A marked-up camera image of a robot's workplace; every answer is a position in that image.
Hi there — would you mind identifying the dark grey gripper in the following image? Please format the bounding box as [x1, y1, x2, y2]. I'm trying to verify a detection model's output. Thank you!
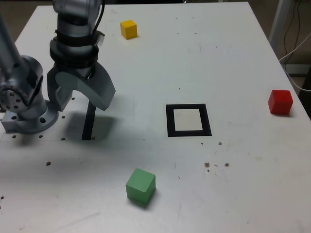
[47, 61, 117, 112]

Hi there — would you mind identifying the yellow cube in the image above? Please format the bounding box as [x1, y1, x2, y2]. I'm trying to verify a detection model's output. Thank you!
[120, 19, 138, 39]

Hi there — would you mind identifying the green cube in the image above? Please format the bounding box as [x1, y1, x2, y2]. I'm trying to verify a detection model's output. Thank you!
[125, 168, 156, 204]

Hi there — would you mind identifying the red cube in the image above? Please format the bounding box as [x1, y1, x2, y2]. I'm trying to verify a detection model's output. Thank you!
[268, 89, 294, 115]

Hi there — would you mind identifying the black tape square outline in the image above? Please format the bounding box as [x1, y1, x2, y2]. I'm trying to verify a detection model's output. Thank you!
[165, 103, 212, 138]

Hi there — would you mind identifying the black tape strip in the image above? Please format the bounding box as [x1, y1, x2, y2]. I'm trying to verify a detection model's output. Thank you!
[81, 101, 97, 141]

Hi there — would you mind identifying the grey box on floor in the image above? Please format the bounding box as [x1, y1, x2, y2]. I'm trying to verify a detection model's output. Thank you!
[283, 63, 311, 76]

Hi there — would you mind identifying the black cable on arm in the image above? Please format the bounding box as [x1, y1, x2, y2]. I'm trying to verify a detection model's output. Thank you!
[92, 0, 106, 33]

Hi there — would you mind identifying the white metal post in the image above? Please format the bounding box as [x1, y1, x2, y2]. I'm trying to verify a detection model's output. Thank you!
[268, 0, 287, 50]

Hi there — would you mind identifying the thin black cable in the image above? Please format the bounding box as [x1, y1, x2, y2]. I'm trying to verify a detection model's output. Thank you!
[283, 0, 299, 56]
[295, 0, 301, 50]

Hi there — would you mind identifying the white cable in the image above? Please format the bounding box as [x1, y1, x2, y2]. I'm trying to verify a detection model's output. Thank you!
[278, 33, 311, 92]

